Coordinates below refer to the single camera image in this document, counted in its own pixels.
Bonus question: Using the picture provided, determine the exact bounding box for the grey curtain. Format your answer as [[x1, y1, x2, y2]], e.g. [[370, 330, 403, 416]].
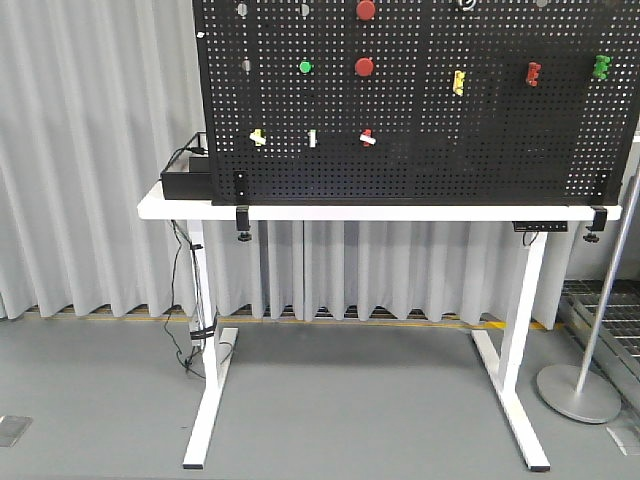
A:
[[0, 0, 576, 331]]

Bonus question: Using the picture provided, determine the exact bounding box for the upper red push button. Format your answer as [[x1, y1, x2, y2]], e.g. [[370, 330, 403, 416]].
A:
[[356, 0, 376, 21]]

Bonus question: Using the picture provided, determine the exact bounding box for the left black table clamp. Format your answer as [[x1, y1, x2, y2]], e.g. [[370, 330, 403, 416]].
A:
[[234, 171, 252, 242]]

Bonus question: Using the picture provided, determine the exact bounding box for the green lit toggle switch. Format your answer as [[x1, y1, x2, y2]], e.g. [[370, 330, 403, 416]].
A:
[[307, 129, 317, 148]]

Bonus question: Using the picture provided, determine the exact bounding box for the yellow lit toggle switch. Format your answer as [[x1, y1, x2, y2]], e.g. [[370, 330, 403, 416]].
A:
[[249, 128, 267, 147]]

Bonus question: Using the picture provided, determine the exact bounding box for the black box on table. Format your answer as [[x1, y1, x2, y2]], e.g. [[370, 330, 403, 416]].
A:
[[160, 131, 213, 200]]

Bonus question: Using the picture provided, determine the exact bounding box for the right black table clamp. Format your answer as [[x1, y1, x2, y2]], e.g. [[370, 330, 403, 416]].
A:
[[582, 171, 612, 246]]

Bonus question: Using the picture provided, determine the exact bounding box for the green illuminated push button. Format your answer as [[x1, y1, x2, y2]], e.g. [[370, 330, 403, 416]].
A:
[[299, 60, 313, 74]]

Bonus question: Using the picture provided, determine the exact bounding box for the red push button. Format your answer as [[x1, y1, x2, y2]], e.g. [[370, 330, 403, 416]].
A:
[[356, 0, 376, 21], [354, 57, 375, 78]]

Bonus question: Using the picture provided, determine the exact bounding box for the lower red push button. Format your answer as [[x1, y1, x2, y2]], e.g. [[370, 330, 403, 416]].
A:
[[354, 57, 375, 78]]

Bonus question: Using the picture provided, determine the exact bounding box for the table height control panel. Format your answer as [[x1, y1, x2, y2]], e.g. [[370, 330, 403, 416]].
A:
[[512, 221, 568, 233]]

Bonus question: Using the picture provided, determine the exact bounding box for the black power cable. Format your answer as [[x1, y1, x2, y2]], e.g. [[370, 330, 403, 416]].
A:
[[164, 219, 236, 379]]

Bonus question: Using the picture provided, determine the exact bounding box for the black table clamp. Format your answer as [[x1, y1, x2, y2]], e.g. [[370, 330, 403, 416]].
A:
[[582, 171, 612, 246], [234, 171, 252, 242]]

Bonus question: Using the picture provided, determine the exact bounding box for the white height-adjustable table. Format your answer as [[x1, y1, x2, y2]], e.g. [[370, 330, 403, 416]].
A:
[[137, 183, 622, 472]]

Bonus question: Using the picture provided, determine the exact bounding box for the red toggle switch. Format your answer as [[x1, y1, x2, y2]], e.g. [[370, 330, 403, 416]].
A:
[[359, 129, 377, 147]]

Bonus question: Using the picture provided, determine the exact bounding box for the grey stand with round base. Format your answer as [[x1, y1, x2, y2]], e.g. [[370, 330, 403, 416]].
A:
[[536, 175, 639, 424]]

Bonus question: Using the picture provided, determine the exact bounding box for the black perforated pegboard panel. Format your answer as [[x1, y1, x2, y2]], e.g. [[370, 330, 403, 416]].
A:
[[192, 1, 639, 206]]

